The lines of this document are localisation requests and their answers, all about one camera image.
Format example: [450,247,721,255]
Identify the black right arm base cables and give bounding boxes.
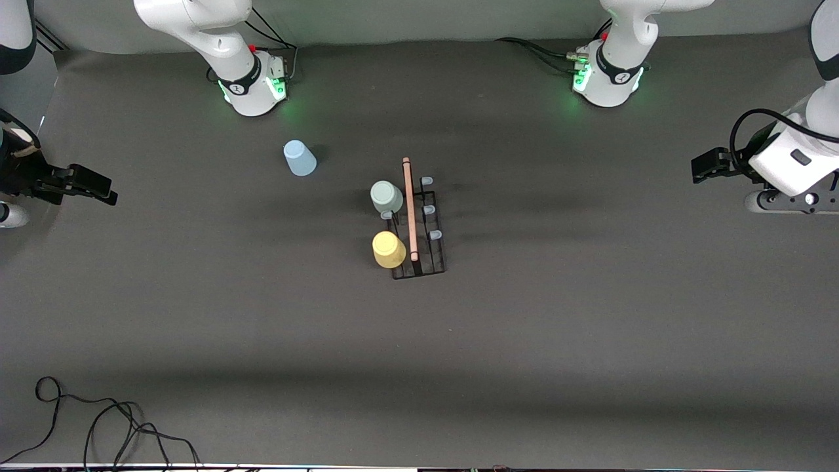
[208,5,300,85]

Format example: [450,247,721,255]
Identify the thin black loose cable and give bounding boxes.
[0,376,201,472]

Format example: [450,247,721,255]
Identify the black wire cup holder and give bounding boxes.
[381,157,447,281]

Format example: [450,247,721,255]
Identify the light blue plastic cup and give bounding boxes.
[283,140,318,177]

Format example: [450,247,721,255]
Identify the black arm base cables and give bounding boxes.
[208,5,300,85]
[494,18,614,74]

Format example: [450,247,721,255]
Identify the pale green plastic cup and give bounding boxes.
[370,181,405,216]

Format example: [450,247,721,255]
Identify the dark grey table mat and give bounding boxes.
[0,25,839,467]

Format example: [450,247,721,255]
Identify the yellow plastic cup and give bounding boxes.
[372,231,408,270]

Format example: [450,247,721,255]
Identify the black left arm base cables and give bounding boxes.
[494,18,614,74]

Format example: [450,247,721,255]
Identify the black metal rail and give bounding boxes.
[34,20,70,54]

